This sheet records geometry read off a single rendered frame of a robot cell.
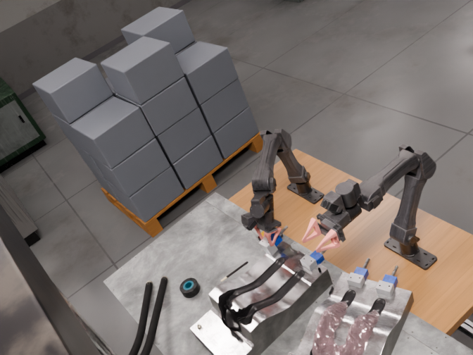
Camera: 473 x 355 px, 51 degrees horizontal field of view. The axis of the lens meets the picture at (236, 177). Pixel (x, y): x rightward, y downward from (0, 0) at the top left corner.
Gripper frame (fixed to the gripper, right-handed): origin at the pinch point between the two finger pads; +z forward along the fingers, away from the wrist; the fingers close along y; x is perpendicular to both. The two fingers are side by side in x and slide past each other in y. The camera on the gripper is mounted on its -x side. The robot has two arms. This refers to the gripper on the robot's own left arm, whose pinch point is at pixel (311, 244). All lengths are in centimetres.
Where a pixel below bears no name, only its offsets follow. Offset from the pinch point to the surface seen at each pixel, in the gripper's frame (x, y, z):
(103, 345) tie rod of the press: -6, -17, 66
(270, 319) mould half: 28.3, -10.7, 19.9
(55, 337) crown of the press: -82, 58, 56
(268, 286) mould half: 30.9, -24.4, 10.8
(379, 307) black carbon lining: 34.8, 10.5, -9.7
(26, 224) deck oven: 95, -292, 88
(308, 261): 27.9, -18.2, -5.5
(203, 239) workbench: 39, -78, 12
